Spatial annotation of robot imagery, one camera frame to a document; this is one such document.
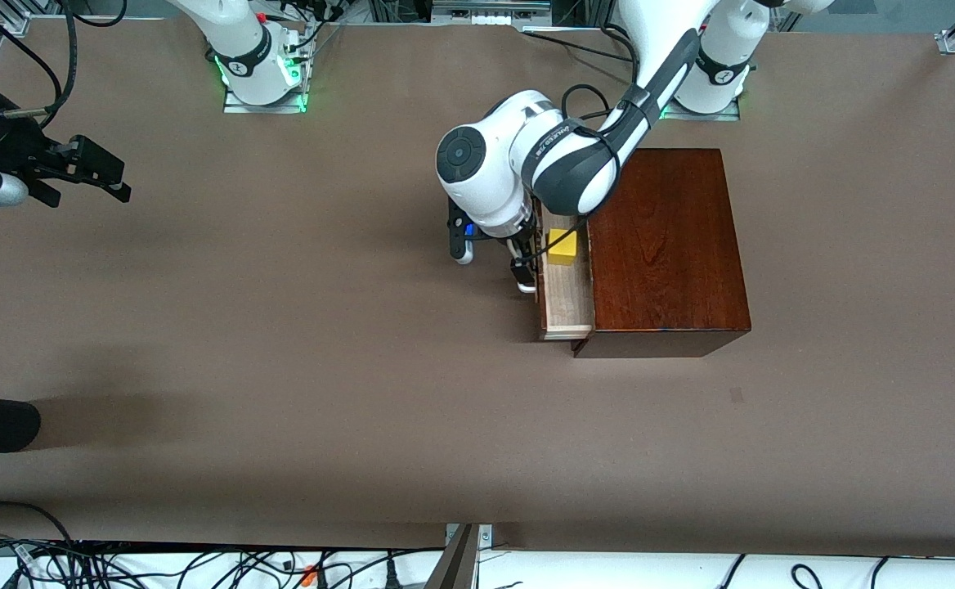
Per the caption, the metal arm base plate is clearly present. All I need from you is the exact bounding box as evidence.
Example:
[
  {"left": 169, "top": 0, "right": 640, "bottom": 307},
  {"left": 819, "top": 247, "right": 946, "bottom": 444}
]
[
  {"left": 222, "top": 49, "right": 312, "bottom": 115},
  {"left": 655, "top": 49, "right": 742, "bottom": 122}
]

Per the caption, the dark brown wooden cabinet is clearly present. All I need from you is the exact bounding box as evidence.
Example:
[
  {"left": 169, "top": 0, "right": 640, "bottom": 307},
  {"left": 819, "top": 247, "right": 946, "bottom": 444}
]
[{"left": 573, "top": 147, "right": 753, "bottom": 359}]

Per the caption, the wooden drawer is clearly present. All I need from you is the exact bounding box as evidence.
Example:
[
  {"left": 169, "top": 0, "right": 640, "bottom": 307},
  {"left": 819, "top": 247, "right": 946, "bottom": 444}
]
[{"left": 537, "top": 203, "right": 597, "bottom": 342}]

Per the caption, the aluminium frame post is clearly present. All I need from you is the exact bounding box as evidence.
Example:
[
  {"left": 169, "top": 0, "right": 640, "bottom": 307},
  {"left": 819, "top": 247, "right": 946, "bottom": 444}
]
[{"left": 425, "top": 523, "right": 495, "bottom": 589}]

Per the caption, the thin black table cable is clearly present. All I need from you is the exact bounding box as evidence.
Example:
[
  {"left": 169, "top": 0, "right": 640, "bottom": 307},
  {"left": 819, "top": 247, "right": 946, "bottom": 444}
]
[{"left": 521, "top": 29, "right": 635, "bottom": 63}]

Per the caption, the tangled black cable bundle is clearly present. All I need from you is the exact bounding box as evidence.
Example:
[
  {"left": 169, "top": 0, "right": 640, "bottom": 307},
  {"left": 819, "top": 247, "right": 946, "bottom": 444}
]
[{"left": 0, "top": 501, "right": 446, "bottom": 589}]

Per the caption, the yellow cube block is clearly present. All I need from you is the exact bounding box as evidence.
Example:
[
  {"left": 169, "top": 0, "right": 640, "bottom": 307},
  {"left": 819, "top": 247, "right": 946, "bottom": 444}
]
[{"left": 546, "top": 227, "right": 581, "bottom": 268}]

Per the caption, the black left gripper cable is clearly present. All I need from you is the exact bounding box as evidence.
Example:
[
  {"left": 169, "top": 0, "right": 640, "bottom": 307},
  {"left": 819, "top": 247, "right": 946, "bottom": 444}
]
[{"left": 522, "top": 82, "right": 613, "bottom": 267}]

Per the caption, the white power strip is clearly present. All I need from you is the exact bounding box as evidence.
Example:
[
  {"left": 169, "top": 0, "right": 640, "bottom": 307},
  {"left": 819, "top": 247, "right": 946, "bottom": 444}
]
[{"left": 431, "top": 0, "right": 554, "bottom": 28}]

